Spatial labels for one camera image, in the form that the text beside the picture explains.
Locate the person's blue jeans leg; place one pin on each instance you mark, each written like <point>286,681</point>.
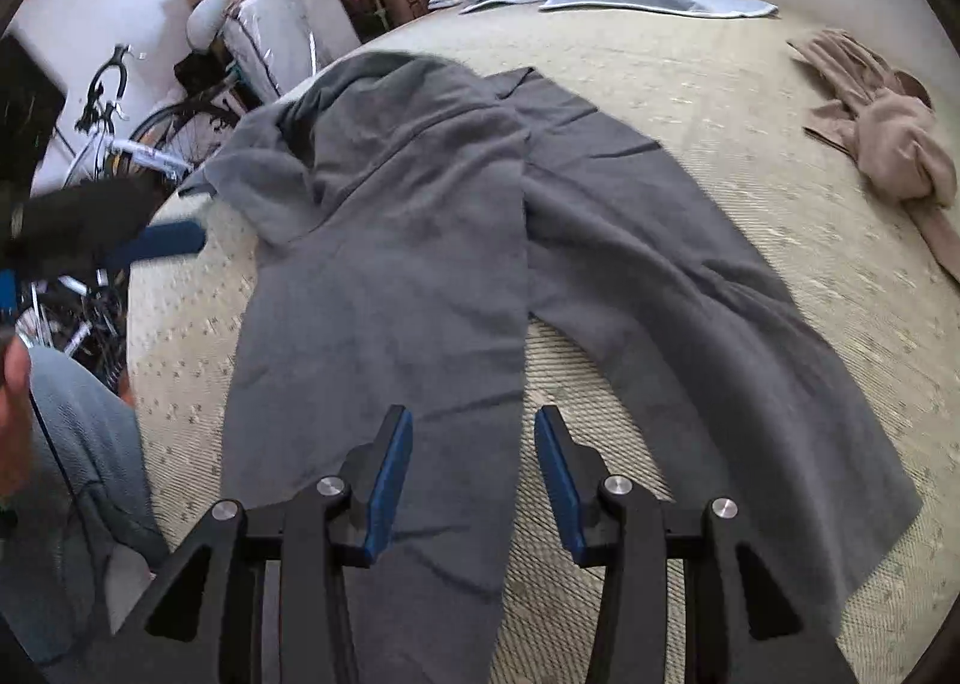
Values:
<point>84,535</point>

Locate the beige crumpled garment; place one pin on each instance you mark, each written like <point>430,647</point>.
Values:
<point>883,119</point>

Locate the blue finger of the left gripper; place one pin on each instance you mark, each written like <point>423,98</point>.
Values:
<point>167,240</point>

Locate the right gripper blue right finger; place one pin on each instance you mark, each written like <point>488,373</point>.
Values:
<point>573,476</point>

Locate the person's left hand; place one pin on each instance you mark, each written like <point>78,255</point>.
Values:
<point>15,419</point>

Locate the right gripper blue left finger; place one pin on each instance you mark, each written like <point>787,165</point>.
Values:
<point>375,473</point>

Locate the white zippered storage bag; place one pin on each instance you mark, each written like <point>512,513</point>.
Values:
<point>279,44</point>

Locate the dark grey pants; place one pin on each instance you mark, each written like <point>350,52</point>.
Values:
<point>413,217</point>

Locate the white bicycle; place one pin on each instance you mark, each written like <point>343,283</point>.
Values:
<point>85,317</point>

